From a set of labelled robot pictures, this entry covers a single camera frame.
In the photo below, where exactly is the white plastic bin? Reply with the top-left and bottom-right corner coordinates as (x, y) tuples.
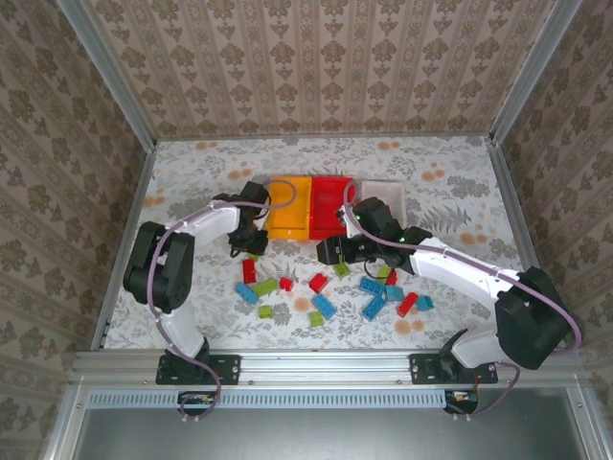
(361, 179), (408, 226)

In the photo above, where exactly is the yellow plastic bin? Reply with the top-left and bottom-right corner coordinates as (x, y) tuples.
(265, 175), (315, 241)

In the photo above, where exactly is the red plastic bin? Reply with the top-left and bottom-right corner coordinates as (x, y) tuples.
(308, 175), (358, 241)

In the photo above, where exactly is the wide aluminium extrusion beam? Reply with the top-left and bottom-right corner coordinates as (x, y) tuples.
(70, 348), (593, 385)

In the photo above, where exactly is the black connector module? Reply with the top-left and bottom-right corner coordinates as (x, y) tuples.
(177, 390), (217, 416)
(443, 388), (480, 415)

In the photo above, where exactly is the grey metal panel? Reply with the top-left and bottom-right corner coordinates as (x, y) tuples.
(71, 406), (593, 460)

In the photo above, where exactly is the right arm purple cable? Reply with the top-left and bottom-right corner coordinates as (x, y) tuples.
(342, 179), (584, 418)

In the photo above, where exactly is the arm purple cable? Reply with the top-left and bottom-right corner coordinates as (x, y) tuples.
(342, 179), (584, 418)
(146, 176), (299, 426)

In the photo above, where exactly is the thin aluminium wall rail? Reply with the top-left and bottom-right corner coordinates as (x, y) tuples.
(156, 132), (490, 143)

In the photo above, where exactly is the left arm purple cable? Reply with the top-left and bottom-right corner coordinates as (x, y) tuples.
(146, 176), (299, 426)

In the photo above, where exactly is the aluminium side rail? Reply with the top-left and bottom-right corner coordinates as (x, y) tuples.
(484, 137), (566, 349)
(90, 143), (158, 351)

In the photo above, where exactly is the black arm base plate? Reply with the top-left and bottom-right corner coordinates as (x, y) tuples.
(409, 353), (499, 385)
(155, 354), (241, 386)

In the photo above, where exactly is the slotted grey cable duct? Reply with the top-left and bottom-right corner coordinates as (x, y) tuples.
(88, 388), (449, 410)

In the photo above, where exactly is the aluminium corner post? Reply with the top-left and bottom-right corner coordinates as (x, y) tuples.
(56, 0), (158, 150)
(488, 0), (584, 145)

